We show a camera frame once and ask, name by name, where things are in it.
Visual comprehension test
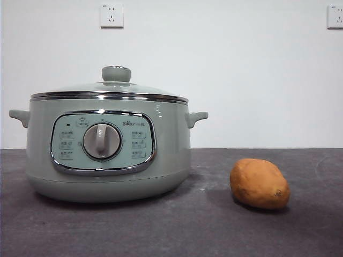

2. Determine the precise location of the glass lid with green knob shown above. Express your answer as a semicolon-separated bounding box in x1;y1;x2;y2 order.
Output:
29;65;189;104

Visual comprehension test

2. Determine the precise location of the pale green electric pot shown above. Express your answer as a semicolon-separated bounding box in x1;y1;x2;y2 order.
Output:
9;98;209;203

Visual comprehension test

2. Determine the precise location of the white wall socket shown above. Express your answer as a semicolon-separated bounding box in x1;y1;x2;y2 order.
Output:
100;4;125;29
326;4;343;30

